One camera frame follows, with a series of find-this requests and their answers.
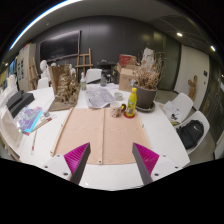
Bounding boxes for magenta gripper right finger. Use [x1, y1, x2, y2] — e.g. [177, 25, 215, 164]
[132, 143, 159, 185]

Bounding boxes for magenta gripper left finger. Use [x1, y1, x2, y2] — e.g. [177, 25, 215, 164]
[64, 143, 91, 185]

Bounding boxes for yellow drink bottle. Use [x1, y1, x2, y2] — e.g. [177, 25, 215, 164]
[125, 88, 137, 116]

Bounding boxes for beige wooden board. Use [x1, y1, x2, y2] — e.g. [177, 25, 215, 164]
[52, 108, 150, 165]

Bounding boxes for red round coaster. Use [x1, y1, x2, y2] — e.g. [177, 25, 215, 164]
[124, 112, 135, 119]

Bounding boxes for grey pot saucer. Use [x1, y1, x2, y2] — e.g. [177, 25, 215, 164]
[136, 102, 155, 112]

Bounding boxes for black backpack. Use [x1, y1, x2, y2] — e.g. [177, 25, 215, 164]
[176, 120, 204, 149]

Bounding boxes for papers on chair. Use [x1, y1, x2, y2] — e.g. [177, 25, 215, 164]
[164, 101, 181, 121]

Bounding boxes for floral ceramic mug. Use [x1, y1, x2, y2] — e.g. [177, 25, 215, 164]
[109, 101, 126, 118]

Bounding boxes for grey plant pot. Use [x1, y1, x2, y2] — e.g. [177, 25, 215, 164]
[136, 87, 157, 108]

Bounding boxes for colourful holographic packet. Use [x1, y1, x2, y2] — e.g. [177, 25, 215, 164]
[14, 106, 42, 135]

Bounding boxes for newspaper sheet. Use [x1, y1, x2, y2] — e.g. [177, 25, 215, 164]
[85, 88, 115, 109]

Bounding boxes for white chair far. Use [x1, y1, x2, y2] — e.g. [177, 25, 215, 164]
[167, 93, 193, 123]

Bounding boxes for white tape roll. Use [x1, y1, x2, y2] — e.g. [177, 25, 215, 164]
[114, 92, 123, 101]

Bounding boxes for white chair near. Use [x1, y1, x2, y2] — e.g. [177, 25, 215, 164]
[175, 111, 210, 154]

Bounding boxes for brown carved relief sculpture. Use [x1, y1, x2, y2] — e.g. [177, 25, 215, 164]
[49, 65, 80, 112]

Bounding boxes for spray bottle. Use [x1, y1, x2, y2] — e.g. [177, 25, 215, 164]
[80, 72, 86, 90]

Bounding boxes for black box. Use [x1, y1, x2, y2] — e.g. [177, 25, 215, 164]
[6, 91, 34, 118]

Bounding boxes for dried brown plant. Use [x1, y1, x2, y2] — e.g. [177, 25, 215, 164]
[134, 50, 165, 90]

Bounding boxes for white chair behind table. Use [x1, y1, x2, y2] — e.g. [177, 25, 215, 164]
[86, 68, 102, 83]

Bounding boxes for wooden figure sculpture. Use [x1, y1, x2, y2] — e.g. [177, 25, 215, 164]
[188, 75, 197, 101]

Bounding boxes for cardboard box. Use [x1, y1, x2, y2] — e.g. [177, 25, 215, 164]
[117, 65, 136, 92]

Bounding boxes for small white figurine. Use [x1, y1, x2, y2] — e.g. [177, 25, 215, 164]
[69, 64, 76, 75]

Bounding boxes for wooden easel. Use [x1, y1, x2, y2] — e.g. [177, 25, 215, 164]
[75, 49, 93, 79]

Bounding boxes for white plaster statue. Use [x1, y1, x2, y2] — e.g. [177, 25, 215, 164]
[141, 48, 154, 65]

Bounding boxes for blackboard on wall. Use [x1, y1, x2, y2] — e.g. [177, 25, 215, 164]
[40, 30, 80, 62]

